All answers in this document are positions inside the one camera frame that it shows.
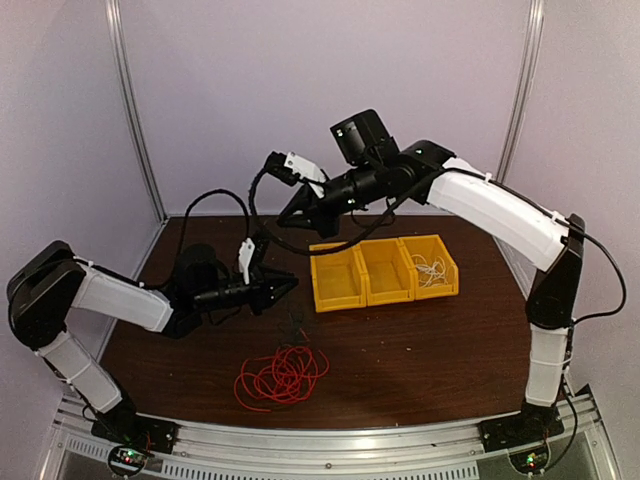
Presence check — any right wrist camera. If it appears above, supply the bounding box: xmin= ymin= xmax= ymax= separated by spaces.
xmin=264 ymin=152 xmax=329 ymax=198

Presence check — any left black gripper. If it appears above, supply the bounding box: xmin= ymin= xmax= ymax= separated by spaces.
xmin=194 ymin=264 xmax=299 ymax=316

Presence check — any red cable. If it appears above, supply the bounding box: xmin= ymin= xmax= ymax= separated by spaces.
xmin=233 ymin=344 xmax=331 ymax=412

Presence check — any aluminium frame post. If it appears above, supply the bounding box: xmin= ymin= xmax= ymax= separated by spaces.
xmin=105 ymin=0 xmax=168 ymax=223
xmin=496 ymin=0 xmax=546 ymax=182

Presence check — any right black camera cable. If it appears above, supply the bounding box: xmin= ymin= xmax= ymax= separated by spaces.
xmin=249 ymin=169 xmax=426 ymax=256

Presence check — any left black camera cable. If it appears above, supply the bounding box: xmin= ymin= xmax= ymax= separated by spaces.
xmin=149 ymin=188 xmax=251 ymax=291

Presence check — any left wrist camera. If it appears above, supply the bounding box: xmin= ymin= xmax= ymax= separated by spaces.
xmin=237 ymin=234 xmax=269 ymax=285

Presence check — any left aluminium frame post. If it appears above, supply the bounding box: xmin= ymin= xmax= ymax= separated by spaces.
xmin=105 ymin=0 xmax=168 ymax=223

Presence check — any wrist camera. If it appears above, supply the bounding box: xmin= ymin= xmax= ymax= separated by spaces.
xmin=237 ymin=234 xmax=269 ymax=285
xmin=264 ymin=152 xmax=329 ymax=198

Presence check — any right aluminium frame post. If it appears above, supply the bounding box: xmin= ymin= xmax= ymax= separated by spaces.
xmin=496 ymin=0 xmax=546 ymax=182

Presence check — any black camera cable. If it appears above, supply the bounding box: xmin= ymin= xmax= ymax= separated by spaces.
xmin=149 ymin=188 xmax=251 ymax=291
xmin=249 ymin=169 xmax=426 ymax=256

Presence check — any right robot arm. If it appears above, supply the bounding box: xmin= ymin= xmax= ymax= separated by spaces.
xmin=265 ymin=109 xmax=584 ymax=442

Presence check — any front aluminium rail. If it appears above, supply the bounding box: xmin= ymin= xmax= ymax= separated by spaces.
xmin=32 ymin=394 xmax=622 ymax=479

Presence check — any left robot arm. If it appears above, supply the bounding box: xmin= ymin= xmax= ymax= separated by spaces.
xmin=6 ymin=239 xmax=299 ymax=444

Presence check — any white cable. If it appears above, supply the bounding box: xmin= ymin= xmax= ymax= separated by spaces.
xmin=409 ymin=252 xmax=459 ymax=291
xmin=417 ymin=264 xmax=459 ymax=291
xmin=410 ymin=252 xmax=446 ymax=276

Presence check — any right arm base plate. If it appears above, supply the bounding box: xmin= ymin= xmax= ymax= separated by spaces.
xmin=478 ymin=412 xmax=564 ymax=452

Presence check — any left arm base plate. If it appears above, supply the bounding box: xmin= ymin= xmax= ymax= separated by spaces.
xmin=91 ymin=416 xmax=178 ymax=454

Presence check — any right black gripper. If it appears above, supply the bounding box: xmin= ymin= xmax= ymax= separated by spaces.
xmin=278 ymin=157 xmax=387 ymax=237

